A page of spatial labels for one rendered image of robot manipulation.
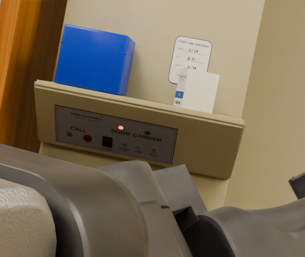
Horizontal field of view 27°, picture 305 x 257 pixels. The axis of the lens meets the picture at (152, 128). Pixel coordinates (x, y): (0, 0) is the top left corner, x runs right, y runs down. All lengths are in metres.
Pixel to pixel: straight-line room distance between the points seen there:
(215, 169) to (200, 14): 0.25
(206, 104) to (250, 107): 0.52
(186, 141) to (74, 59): 0.21
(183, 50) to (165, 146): 0.17
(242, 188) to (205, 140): 0.54
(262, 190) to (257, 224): 1.24
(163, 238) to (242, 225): 0.08
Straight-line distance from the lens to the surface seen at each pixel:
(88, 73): 0.96
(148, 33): 1.06
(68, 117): 1.00
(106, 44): 0.96
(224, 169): 1.02
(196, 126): 0.95
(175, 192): 0.25
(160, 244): 0.18
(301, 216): 0.30
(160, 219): 0.19
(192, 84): 0.97
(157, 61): 1.06
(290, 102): 1.50
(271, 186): 1.51
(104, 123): 0.98
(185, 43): 1.06
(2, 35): 1.01
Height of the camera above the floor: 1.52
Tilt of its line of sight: 3 degrees down
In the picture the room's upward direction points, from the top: 11 degrees clockwise
